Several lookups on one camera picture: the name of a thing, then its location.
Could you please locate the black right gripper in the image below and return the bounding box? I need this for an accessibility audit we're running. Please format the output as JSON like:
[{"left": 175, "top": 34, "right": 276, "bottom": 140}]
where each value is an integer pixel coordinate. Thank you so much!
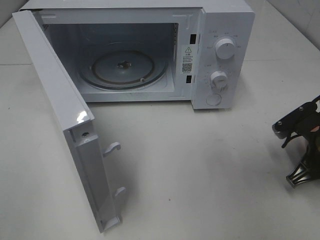
[{"left": 286, "top": 117, "right": 320, "bottom": 188}]

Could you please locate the round white door button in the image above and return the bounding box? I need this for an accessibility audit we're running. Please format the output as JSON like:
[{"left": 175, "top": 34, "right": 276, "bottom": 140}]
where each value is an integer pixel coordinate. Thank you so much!
[{"left": 205, "top": 93, "right": 222, "bottom": 106}]

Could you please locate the white timer knob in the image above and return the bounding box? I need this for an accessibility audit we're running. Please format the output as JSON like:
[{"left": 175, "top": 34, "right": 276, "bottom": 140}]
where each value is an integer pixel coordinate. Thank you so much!
[{"left": 210, "top": 70, "right": 228, "bottom": 89}]

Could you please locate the white microwave door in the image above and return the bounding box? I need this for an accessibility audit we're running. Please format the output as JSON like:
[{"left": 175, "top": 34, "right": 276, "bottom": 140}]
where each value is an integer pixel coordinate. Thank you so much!
[{"left": 12, "top": 10, "right": 126, "bottom": 233}]

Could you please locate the upper white power knob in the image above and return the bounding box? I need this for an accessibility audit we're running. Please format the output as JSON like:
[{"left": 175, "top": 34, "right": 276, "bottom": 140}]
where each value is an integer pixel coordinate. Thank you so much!
[{"left": 215, "top": 37, "right": 236, "bottom": 60}]

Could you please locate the white microwave oven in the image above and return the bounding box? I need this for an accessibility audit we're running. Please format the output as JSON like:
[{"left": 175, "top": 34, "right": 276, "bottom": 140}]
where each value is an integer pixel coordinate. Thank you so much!
[{"left": 18, "top": 0, "right": 255, "bottom": 110}]

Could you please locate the white warning label sticker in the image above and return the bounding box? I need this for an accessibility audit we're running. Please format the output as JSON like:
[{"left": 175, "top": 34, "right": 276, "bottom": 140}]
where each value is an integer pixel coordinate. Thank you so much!
[{"left": 180, "top": 44, "right": 197, "bottom": 75}]

